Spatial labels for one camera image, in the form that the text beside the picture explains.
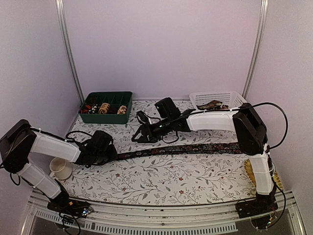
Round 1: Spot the white dotted black rolled tie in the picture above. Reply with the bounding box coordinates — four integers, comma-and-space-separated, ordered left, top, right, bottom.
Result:
89, 105, 99, 114

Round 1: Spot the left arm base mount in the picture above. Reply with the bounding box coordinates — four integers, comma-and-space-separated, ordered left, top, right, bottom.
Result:
47, 199, 94, 229

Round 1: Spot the woven bamboo tray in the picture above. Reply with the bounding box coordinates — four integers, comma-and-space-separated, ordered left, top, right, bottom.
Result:
244, 159, 284, 190

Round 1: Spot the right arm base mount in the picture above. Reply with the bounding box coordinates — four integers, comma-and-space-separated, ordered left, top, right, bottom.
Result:
235, 193, 278, 230

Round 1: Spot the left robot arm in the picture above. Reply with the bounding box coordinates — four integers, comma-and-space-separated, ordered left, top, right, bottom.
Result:
0, 119, 118, 212

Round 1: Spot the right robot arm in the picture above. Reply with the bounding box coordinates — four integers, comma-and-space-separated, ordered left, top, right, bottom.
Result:
132, 97, 277, 213

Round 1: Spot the cream ceramic mug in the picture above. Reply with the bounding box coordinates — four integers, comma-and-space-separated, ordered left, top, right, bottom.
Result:
49, 158, 72, 180

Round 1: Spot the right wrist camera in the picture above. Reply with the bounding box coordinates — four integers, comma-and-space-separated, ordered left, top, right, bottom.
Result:
136, 111, 152, 125

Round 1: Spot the dark maroon rolled tie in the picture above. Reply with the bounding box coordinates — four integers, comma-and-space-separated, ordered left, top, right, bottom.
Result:
107, 105, 118, 115

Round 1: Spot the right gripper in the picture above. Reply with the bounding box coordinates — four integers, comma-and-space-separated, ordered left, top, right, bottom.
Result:
131, 117, 173, 143

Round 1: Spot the brown patterned necktie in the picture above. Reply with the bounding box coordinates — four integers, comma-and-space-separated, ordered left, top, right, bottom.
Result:
197, 100, 229, 110

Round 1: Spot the dark floral necktie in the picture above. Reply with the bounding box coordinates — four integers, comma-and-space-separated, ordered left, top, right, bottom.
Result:
114, 142, 243, 161

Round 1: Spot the green divided organizer box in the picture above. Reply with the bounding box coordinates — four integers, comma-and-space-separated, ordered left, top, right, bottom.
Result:
78, 91, 133, 124

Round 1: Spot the floral patterned table mat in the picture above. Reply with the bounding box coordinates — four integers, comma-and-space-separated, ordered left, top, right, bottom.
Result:
60, 100, 256, 206

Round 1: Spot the front aluminium rail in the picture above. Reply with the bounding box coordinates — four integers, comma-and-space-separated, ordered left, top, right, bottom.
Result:
20, 190, 309, 235

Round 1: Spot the red black rolled tie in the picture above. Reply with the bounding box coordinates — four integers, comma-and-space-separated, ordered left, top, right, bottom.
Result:
80, 105, 92, 114

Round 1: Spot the white plastic basket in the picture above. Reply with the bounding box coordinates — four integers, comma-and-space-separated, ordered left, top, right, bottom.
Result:
189, 91, 247, 109

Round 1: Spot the yellow striped rolled tie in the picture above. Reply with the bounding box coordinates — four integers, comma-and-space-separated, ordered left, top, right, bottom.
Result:
98, 103, 111, 114

